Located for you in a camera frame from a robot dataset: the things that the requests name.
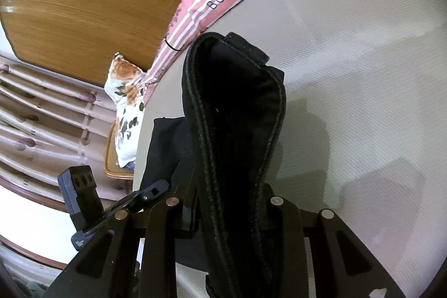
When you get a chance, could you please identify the black pants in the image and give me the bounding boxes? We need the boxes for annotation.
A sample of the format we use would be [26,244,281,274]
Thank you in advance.
[142,32,286,297]

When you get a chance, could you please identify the wicker basket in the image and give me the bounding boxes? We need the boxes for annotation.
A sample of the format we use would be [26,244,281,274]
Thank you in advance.
[104,122,133,181]

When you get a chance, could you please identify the beige pleated curtain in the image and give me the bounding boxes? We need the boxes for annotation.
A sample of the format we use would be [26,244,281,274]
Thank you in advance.
[1,58,132,209]

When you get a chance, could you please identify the floral pillow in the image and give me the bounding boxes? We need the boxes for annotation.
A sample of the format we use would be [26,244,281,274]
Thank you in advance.
[104,52,146,169]

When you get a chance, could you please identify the white woven mattress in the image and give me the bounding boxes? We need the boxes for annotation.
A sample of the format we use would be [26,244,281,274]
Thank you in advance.
[132,0,447,298]

